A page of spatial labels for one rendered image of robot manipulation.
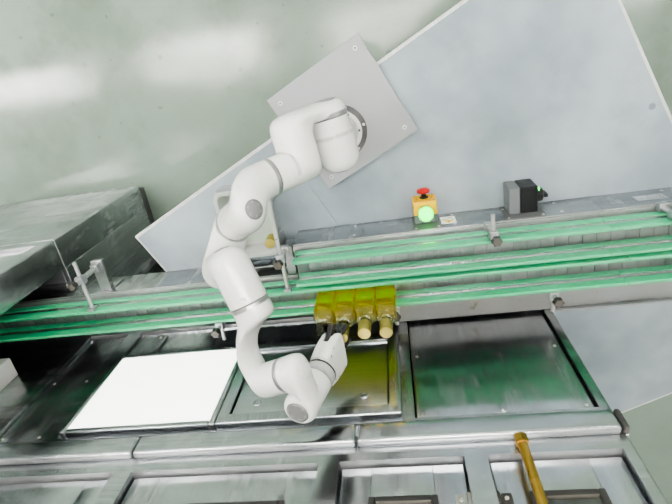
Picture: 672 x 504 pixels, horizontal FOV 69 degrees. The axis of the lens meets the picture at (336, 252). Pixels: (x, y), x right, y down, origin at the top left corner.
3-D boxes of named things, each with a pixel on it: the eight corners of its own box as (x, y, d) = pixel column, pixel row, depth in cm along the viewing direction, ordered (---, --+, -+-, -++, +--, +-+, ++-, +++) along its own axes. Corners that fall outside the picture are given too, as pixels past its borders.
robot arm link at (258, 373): (274, 289, 105) (317, 375, 107) (232, 306, 111) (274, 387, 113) (252, 303, 98) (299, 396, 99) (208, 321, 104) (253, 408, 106)
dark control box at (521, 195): (503, 205, 152) (509, 215, 144) (502, 180, 149) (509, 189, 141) (530, 202, 151) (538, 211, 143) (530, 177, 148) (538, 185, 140)
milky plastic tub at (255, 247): (236, 249, 166) (228, 260, 158) (219, 185, 157) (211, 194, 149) (286, 243, 163) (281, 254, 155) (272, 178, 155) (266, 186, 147)
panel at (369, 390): (123, 362, 161) (62, 441, 130) (120, 355, 160) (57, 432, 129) (399, 340, 148) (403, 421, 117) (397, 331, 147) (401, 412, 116)
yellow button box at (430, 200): (413, 216, 156) (415, 224, 149) (411, 193, 153) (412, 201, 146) (435, 213, 155) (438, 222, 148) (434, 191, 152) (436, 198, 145)
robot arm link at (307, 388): (255, 375, 103) (289, 365, 98) (277, 346, 112) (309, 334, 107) (292, 430, 106) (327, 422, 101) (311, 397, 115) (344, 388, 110)
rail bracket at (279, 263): (287, 280, 154) (280, 300, 143) (276, 230, 147) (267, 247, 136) (296, 279, 154) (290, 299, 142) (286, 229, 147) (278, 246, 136)
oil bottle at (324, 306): (323, 295, 156) (315, 333, 136) (320, 280, 154) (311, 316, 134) (340, 293, 155) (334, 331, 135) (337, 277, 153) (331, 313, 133)
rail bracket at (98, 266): (112, 285, 172) (76, 319, 152) (96, 241, 166) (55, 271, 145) (125, 284, 172) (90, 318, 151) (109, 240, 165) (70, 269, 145)
